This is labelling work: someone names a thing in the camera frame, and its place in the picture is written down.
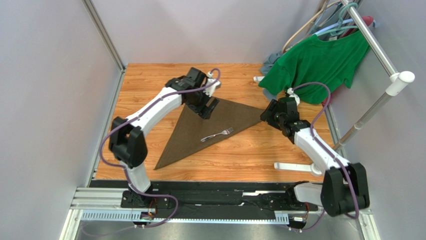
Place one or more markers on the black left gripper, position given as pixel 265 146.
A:
pixel 206 112

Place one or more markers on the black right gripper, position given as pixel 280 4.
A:
pixel 268 114

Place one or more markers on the brown cloth napkin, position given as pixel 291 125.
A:
pixel 185 139

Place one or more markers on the silver metal fork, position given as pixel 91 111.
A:
pixel 224 132

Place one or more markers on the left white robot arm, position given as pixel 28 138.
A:
pixel 127 137

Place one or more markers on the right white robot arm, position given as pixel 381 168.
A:
pixel 345 185

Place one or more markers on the grey blue cloth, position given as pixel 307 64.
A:
pixel 267 65

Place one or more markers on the green t-shirt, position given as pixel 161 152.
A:
pixel 315 67

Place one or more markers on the teal clothes hanger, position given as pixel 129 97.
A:
pixel 342 12

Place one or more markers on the beige clothes hanger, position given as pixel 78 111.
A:
pixel 321 8

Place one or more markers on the light blue clothes hanger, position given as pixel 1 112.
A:
pixel 335 28

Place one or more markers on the metal clothes rack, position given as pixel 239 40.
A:
pixel 390 145

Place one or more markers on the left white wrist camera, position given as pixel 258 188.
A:
pixel 212 83

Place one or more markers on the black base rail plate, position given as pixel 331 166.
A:
pixel 212 200

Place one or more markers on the aluminium frame post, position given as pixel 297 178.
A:
pixel 97 20

